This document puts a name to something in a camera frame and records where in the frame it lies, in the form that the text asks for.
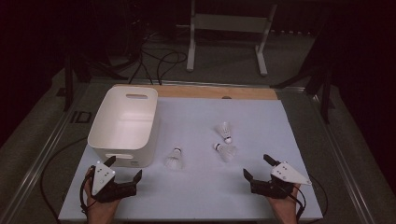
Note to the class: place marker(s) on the white metal stand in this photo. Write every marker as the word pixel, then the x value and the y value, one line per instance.
pixel 230 23

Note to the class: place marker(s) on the metal floor rail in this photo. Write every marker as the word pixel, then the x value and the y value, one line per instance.
pixel 342 168
pixel 34 168

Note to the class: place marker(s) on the person's right hand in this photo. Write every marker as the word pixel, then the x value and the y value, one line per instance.
pixel 286 207

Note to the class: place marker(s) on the black metal stand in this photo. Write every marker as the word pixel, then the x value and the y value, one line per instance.
pixel 325 99
pixel 68 87

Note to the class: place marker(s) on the person's left hand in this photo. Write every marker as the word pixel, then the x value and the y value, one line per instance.
pixel 101 210

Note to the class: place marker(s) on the pale table mat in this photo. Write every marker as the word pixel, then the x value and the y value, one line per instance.
pixel 211 193

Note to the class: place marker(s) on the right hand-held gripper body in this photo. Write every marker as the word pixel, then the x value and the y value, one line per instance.
pixel 288 174

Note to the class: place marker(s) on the white plastic bin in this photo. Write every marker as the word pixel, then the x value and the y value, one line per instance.
pixel 124 124

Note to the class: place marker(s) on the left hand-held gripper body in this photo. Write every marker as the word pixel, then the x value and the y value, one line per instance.
pixel 102 177

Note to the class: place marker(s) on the white shuttlecock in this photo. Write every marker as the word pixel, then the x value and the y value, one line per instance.
pixel 174 161
pixel 227 152
pixel 224 130

